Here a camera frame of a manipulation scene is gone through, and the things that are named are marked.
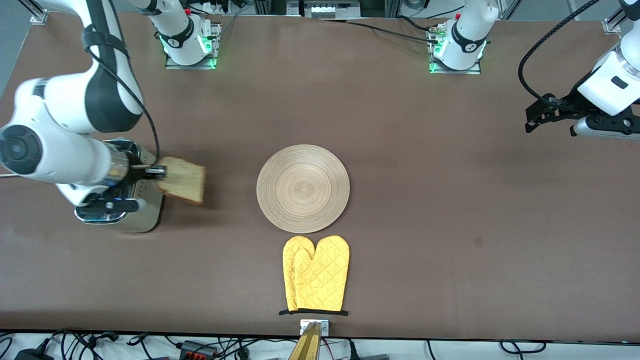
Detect round wooden plate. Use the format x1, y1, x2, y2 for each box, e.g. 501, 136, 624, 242
256, 144, 351, 234

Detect black and red connector box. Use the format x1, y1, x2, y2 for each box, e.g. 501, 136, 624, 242
180, 340, 219, 359

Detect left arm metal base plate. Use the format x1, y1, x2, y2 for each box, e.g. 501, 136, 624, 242
429, 25, 482, 76

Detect black power adapter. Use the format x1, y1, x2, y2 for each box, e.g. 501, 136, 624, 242
14, 345, 55, 360

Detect black tangled floor cables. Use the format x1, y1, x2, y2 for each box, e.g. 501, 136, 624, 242
50, 329, 151, 360

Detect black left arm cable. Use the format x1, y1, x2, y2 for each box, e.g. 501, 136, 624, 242
518, 0, 600, 113

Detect short black table cable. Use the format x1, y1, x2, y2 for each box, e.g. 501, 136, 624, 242
397, 15, 441, 32

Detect small metal mounting bracket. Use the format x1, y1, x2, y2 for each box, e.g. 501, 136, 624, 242
299, 319, 330, 337

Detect silver two-slot toaster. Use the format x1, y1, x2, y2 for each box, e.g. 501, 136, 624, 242
74, 139, 167, 234

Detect long black table cable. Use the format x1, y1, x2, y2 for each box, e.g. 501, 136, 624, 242
320, 19, 441, 45

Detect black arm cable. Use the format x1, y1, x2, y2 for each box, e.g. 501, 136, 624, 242
518, 0, 600, 113
82, 25, 161, 168

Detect black looped floor cable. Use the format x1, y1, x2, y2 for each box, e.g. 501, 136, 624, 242
500, 339, 547, 354

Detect white power strip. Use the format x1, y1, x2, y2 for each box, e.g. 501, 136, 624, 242
304, 0, 362, 19

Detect yellow quilted oven mitt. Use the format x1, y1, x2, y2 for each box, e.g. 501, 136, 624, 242
294, 235, 351, 316
278, 236, 317, 316

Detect brown bread slice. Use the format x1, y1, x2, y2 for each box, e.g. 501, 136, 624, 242
156, 156, 207, 206

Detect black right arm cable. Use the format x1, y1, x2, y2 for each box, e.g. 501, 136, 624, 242
82, 25, 161, 168

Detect yellow wooden pole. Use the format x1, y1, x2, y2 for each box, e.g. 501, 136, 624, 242
287, 321, 323, 360

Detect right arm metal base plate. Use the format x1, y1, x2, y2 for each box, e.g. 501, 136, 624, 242
165, 22, 222, 71

